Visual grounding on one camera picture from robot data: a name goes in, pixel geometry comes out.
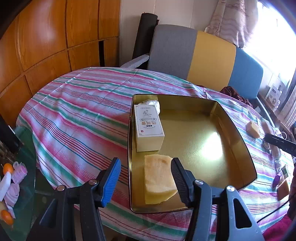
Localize striped bed cover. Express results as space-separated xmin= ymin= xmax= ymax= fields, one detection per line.
xmin=16 ymin=67 xmax=291 ymax=240

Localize yellow sponge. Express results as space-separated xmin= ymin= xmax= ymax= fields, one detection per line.
xmin=246 ymin=121 xmax=260 ymax=138
xmin=144 ymin=154 xmax=177 ymax=205

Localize gold tin box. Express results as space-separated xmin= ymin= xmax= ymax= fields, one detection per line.
xmin=128 ymin=94 xmax=257 ymax=214

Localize glass side table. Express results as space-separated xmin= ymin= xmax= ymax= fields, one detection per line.
xmin=1 ymin=126 xmax=36 ymax=240

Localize black rolled mat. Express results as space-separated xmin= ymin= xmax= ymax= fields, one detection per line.
xmin=132 ymin=13 xmax=159 ymax=59

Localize yellow sponge block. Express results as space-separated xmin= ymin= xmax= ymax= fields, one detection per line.
xmin=276 ymin=179 xmax=290 ymax=201

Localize orange fruit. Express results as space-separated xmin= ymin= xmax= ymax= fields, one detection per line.
xmin=1 ymin=210 xmax=14 ymax=225
xmin=3 ymin=163 xmax=14 ymax=175

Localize white tea box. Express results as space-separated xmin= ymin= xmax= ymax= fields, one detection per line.
xmin=134 ymin=104 xmax=165 ymax=152

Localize pink patterned curtain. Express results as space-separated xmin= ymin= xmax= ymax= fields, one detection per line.
xmin=205 ymin=0 xmax=258 ymax=49

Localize wooden wardrobe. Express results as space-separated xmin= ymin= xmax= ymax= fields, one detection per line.
xmin=1 ymin=1 xmax=120 ymax=127

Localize dark red garment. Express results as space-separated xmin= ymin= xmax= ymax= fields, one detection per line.
xmin=220 ymin=86 xmax=253 ymax=108

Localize tricolour fabric chair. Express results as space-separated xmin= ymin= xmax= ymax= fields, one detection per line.
xmin=120 ymin=24 xmax=275 ymax=121

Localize rolled beige sock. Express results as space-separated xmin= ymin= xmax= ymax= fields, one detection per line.
xmin=262 ymin=120 xmax=281 ymax=160

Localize white plastic bag ball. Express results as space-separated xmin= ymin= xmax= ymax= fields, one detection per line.
xmin=139 ymin=99 xmax=161 ymax=115

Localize pink thread roll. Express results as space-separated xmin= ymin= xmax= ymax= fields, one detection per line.
xmin=11 ymin=164 xmax=28 ymax=184

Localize white purple carton box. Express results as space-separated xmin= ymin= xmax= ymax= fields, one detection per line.
xmin=265 ymin=85 xmax=282 ymax=110

